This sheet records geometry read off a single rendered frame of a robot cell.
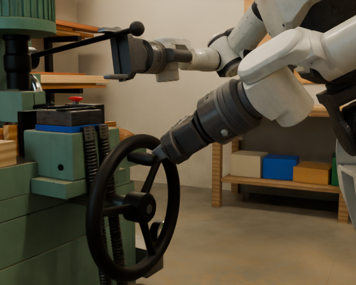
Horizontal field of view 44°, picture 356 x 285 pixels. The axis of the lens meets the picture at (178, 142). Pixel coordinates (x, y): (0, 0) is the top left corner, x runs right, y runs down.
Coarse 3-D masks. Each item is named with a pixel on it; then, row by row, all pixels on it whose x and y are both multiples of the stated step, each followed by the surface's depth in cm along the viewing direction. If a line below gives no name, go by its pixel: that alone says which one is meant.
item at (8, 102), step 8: (0, 96) 100; (8, 96) 99; (16, 96) 98; (24, 96) 98; (32, 96) 99; (40, 96) 101; (0, 104) 101; (8, 104) 99; (16, 104) 98; (24, 104) 98; (32, 104) 100; (0, 112) 101; (8, 112) 100; (16, 112) 98; (0, 120) 102; (8, 120) 100; (16, 120) 98
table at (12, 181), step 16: (16, 160) 88; (0, 176) 80; (16, 176) 83; (32, 176) 86; (0, 192) 80; (16, 192) 84; (32, 192) 86; (48, 192) 84; (64, 192) 81; (80, 192) 85
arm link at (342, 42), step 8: (344, 24) 59; (352, 24) 58; (328, 32) 61; (336, 32) 59; (344, 32) 58; (352, 32) 58; (328, 40) 60; (336, 40) 59; (344, 40) 58; (352, 40) 58; (328, 48) 60; (336, 48) 59; (344, 48) 58; (352, 48) 58; (336, 56) 59; (344, 56) 59; (352, 56) 58; (336, 64) 60; (344, 64) 60; (352, 64) 59; (344, 72) 61
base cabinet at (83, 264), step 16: (128, 224) 114; (80, 240) 99; (128, 240) 115; (48, 256) 91; (64, 256) 95; (80, 256) 100; (112, 256) 110; (128, 256) 115; (0, 272) 82; (16, 272) 85; (32, 272) 88; (48, 272) 92; (64, 272) 96; (80, 272) 100; (96, 272) 105
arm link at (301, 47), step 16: (288, 32) 64; (304, 32) 62; (320, 32) 63; (256, 48) 68; (272, 48) 64; (288, 48) 61; (304, 48) 60; (320, 48) 60; (240, 64) 68; (256, 64) 64; (272, 64) 62; (288, 64) 62; (304, 64) 61; (320, 64) 60; (256, 80) 65
